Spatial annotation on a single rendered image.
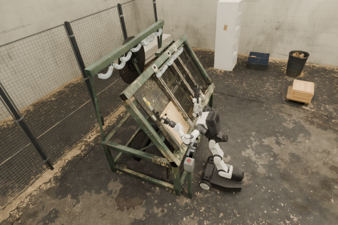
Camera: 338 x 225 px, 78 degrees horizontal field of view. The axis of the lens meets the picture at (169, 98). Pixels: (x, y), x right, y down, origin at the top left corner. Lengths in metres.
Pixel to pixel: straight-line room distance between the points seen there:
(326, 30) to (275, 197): 5.31
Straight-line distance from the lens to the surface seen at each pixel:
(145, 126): 2.76
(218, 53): 6.88
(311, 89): 5.90
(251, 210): 3.79
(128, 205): 3.84
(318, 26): 7.74
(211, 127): 2.96
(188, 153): 3.32
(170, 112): 3.21
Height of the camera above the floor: 3.31
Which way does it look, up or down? 35 degrees down
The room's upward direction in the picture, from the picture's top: 6 degrees counter-clockwise
